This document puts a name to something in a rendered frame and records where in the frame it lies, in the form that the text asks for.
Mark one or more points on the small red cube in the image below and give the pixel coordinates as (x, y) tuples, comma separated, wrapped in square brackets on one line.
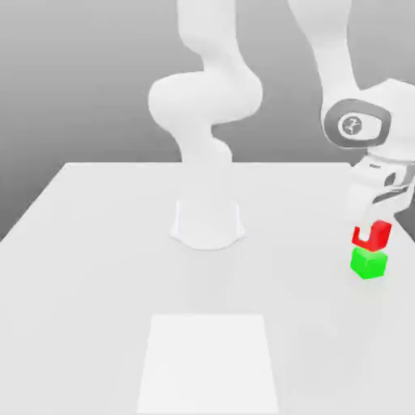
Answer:
[(382, 236)]

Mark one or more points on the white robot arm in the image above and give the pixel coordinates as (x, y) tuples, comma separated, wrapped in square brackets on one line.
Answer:
[(207, 97)]

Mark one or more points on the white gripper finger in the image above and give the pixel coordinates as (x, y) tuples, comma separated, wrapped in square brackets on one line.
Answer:
[(367, 227)]

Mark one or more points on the small green cube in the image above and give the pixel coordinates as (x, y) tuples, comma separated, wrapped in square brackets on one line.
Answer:
[(369, 264)]

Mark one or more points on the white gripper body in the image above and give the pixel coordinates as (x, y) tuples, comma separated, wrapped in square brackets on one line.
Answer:
[(360, 191)]

